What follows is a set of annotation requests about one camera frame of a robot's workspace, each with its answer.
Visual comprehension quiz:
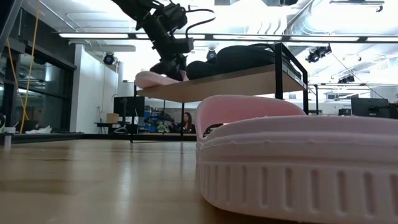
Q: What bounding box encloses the large black monitor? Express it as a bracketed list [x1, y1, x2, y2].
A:
[350, 97, 390, 119]

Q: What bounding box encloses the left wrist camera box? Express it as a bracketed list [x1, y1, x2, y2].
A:
[161, 2, 189, 31]

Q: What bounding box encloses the pink slide sandal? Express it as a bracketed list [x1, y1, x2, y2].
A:
[195, 95, 398, 224]
[134, 70, 190, 90]

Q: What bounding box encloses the black slide sandal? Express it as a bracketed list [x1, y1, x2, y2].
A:
[185, 60, 226, 81]
[216, 43, 278, 77]

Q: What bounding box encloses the overhead bar with light strips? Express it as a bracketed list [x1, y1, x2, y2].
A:
[58, 32, 398, 44]

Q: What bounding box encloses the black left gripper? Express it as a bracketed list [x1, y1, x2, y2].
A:
[143, 15, 195, 82]

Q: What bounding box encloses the white cloth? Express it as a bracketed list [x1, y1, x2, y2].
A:
[24, 124, 53, 135]

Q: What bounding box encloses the black aluminium rig frame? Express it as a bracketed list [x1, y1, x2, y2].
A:
[0, 133, 197, 144]

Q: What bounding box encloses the person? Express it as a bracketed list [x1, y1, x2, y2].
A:
[176, 111, 197, 134]

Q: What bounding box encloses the wooden shelf with black frame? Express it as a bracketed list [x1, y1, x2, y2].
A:
[129, 42, 310, 144]

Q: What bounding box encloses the yellow cable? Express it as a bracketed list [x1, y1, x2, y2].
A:
[5, 0, 41, 134]

